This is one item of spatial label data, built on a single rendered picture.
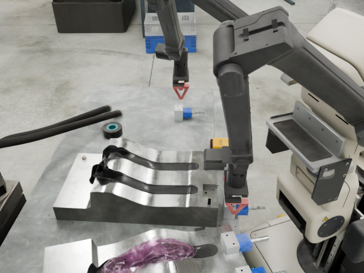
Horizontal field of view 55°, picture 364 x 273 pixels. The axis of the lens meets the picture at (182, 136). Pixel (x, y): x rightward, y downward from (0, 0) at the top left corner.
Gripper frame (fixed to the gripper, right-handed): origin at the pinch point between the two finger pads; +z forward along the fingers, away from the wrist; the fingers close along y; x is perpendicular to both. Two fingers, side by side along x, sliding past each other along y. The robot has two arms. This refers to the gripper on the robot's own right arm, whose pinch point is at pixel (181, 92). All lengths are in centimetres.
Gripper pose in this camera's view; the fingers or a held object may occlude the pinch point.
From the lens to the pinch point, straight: 148.9
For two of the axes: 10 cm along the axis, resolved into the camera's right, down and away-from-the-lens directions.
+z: 0.1, 8.0, 6.0
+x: 10.0, -0.1, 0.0
